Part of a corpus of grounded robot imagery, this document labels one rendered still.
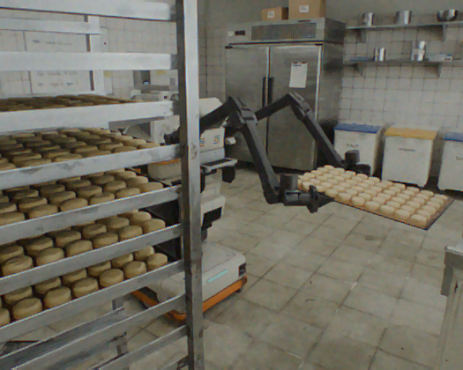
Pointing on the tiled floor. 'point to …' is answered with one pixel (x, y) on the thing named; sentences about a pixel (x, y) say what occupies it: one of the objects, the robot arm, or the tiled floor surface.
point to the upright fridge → (283, 156)
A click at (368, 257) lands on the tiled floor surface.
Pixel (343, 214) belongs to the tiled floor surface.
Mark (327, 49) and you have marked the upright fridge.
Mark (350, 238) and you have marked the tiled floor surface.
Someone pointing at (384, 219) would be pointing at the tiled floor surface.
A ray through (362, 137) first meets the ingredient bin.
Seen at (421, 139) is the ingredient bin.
